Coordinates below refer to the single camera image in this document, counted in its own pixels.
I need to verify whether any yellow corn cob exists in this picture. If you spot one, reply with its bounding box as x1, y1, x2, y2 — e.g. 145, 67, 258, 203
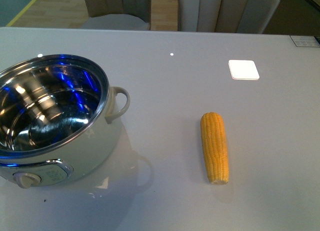
200, 112, 229, 185

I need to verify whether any pale green electric cooking pot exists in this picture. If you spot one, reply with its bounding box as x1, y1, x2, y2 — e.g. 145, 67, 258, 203
0, 54, 130, 189

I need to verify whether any beige upholstered chair left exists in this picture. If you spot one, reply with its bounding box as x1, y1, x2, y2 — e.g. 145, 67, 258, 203
81, 0, 152, 31

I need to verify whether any beige upholstered chair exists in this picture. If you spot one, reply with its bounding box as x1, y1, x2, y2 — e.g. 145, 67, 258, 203
81, 0, 152, 31
177, 0, 280, 34

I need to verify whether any beige upholstered chair right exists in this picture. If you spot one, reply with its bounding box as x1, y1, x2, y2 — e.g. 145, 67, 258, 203
177, 0, 280, 34

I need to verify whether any blue white label sticker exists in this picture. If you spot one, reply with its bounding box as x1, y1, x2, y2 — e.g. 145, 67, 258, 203
290, 35, 320, 48

